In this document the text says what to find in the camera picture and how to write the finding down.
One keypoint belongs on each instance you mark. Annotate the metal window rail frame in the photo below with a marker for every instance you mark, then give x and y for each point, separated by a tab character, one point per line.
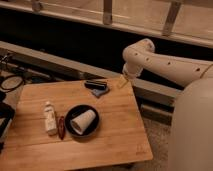
187	21

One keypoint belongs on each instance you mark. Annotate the wooden cutting board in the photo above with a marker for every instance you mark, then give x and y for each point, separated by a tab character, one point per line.
120	137

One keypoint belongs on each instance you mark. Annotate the white paper cup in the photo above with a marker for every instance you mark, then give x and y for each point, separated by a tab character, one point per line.
83	121

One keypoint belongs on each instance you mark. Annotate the black rectangular block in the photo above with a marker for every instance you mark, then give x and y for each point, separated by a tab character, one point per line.
95	85

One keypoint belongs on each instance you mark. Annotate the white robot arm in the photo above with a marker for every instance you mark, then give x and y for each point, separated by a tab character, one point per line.
191	136

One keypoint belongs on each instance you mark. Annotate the black round ring object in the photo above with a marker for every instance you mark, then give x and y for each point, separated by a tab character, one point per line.
11	82

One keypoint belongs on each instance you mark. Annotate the tan gripper tip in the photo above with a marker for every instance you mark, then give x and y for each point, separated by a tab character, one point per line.
122	81

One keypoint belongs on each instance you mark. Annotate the black equipment at left edge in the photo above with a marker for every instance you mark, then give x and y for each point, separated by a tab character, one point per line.
6	116

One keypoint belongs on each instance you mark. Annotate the black round plate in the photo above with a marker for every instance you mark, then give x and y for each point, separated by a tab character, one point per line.
76	111

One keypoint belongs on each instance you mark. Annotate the white plastic bottle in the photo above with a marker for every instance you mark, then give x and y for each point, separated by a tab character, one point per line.
50	119

